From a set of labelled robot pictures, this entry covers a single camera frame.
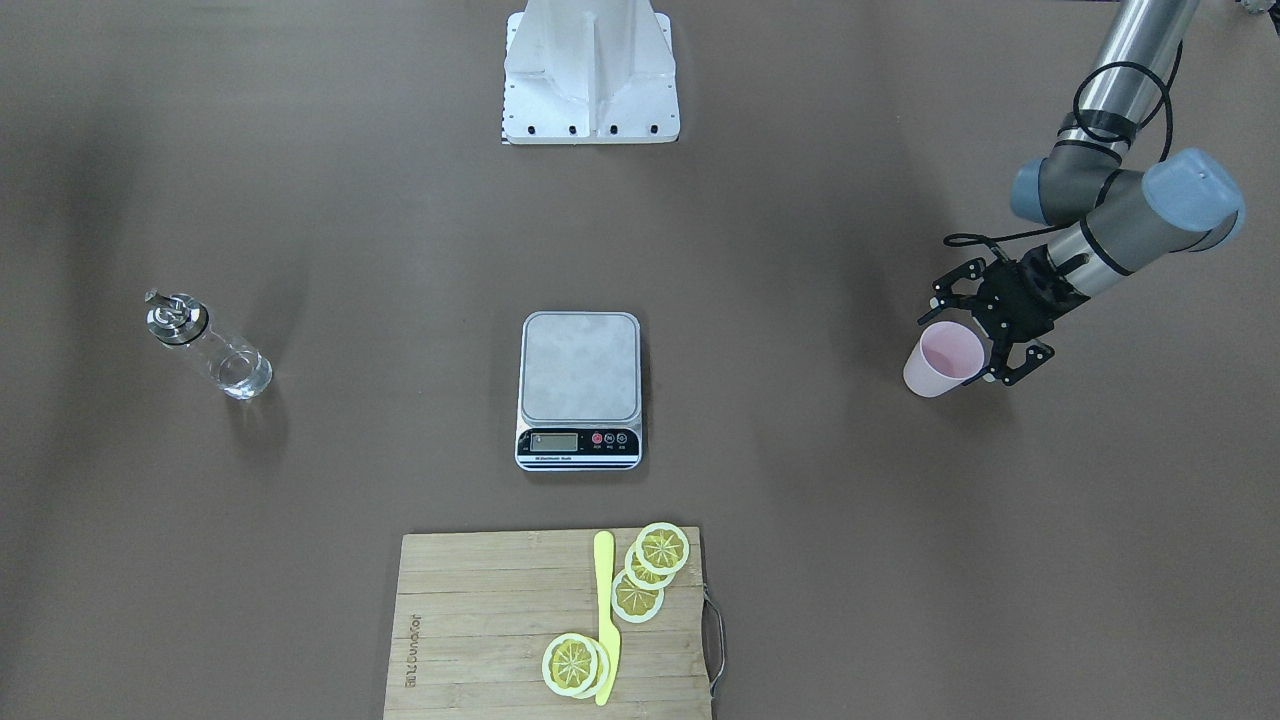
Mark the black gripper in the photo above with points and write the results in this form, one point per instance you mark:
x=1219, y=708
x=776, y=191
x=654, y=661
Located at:
x=1022, y=305

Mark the pink plastic cup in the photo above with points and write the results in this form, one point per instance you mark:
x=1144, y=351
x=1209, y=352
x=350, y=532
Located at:
x=946, y=355

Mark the glass sauce bottle metal spout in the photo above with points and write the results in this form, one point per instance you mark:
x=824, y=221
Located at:
x=192, y=330

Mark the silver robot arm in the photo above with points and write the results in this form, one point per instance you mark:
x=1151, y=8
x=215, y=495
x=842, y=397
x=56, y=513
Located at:
x=1103, y=221

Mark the digital kitchen scale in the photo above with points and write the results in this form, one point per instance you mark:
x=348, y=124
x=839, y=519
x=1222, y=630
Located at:
x=580, y=392

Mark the lemon slice far end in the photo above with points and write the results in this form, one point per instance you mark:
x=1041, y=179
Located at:
x=662, y=548

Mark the lemon slice middle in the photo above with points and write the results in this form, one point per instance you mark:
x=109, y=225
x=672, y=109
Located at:
x=643, y=578

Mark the lemon slice lower of row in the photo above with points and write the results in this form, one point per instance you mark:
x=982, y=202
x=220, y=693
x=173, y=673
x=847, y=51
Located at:
x=633, y=604

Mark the yellow plastic knife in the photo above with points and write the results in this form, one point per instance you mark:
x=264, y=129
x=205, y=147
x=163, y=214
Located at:
x=608, y=634

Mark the lemon slice front under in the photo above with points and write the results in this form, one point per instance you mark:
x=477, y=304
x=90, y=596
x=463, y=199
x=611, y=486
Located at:
x=602, y=672

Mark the lemon slice front top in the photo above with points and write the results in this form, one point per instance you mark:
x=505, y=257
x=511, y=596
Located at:
x=568, y=664

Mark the bamboo cutting board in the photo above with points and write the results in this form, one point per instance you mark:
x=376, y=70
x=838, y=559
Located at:
x=475, y=613

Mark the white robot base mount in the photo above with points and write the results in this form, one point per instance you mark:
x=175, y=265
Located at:
x=589, y=73

